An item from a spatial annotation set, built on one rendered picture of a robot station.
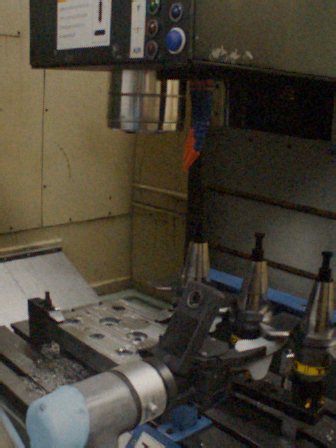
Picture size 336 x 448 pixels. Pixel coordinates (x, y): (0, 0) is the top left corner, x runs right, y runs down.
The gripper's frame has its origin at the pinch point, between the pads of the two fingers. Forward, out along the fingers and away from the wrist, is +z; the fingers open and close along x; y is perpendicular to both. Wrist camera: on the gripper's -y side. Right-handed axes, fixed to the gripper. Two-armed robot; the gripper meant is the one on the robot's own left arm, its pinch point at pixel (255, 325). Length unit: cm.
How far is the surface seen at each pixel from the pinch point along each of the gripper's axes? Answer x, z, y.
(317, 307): 11.5, -2.6, -7.0
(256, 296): 1.4, -2.2, -5.5
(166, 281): -16.7, -1.8, -2.5
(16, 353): -63, -7, 29
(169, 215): -119, 95, 23
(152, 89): -34.9, 10.7, -31.6
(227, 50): -9.1, 2.0, -38.2
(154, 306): -122, 90, 62
